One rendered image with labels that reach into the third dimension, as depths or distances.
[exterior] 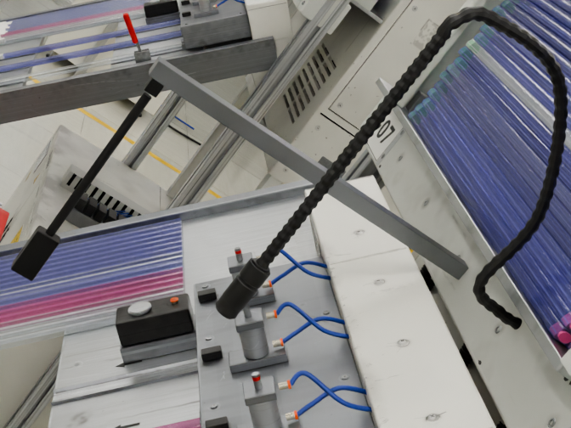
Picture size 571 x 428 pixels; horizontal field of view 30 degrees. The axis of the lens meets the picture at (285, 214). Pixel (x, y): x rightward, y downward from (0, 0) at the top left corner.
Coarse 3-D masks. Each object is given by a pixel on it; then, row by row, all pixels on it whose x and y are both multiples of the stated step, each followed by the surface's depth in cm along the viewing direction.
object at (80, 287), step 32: (160, 224) 135; (64, 256) 132; (96, 256) 130; (128, 256) 128; (160, 256) 126; (0, 288) 127; (32, 288) 125; (64, 288) 124; (96, 288) 122; (128, 288) 121; (160, 288) 119; (0, 320) 119; (32, 320) 118; (64, 320) 117; (96, 320) 115
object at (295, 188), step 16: (256, 192) 138; (272, 192) 137; (288, 192) 138; (176, 208) 139; (192, 208) 138; (208, 208) 137; (224, 208) 138; (112, 224) 138; (128, 224) 137; (144, 224) 137; (64, 240) 137; (0, 256) 137
